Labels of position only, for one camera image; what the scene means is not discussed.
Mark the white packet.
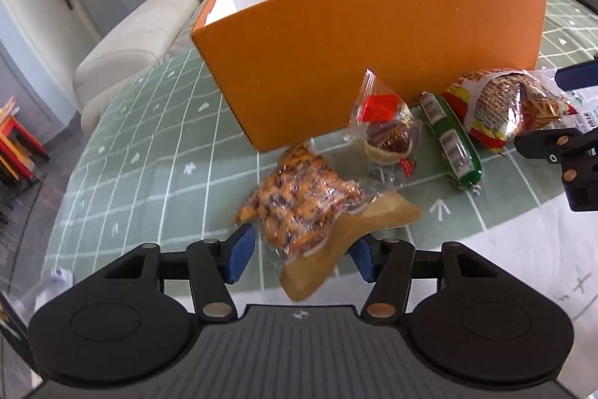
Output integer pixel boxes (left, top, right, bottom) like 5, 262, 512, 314
528, 69, 598, 135

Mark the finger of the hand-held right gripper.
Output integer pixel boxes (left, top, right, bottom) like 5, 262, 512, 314
555, 61, 598, 91
514, 126, 598, 165

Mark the beige sofa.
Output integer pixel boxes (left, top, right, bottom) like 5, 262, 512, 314
72, 0, 598, 135

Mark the green checked tablecloth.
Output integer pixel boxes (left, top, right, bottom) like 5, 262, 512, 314
44, 0, 598, 292

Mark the crispy noodle snack packet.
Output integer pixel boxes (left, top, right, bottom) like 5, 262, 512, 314
441, 69, 573, 153

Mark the green sausage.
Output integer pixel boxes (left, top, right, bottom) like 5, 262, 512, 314
419, 92, 484, 197

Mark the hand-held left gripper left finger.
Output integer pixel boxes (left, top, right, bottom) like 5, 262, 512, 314
100, 222, 257, 319

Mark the clear packet with red label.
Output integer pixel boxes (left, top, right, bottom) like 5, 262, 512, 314
343, 69, 421, 189

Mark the peanut snack packet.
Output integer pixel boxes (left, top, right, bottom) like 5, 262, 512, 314
234, 144, 421, 303

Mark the orange plastic stool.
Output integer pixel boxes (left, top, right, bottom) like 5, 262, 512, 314
0, 95, 36, 185

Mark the orange cardboard box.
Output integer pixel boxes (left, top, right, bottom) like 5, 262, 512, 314
191, 0, 548, 153

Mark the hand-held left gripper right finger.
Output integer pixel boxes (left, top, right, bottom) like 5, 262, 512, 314
349, 235, 500, 325

